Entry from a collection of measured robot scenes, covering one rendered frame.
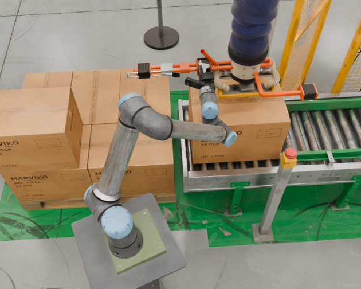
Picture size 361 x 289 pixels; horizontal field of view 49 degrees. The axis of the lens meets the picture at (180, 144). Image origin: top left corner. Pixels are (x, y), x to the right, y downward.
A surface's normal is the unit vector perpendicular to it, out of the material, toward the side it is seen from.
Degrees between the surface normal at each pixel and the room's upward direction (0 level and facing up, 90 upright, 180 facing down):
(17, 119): 0
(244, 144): 90
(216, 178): 90
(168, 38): 0
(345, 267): 0
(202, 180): 90
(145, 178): 90
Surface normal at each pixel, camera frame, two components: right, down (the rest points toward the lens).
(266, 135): 0.06, 0.80
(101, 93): -0.01, -0.60
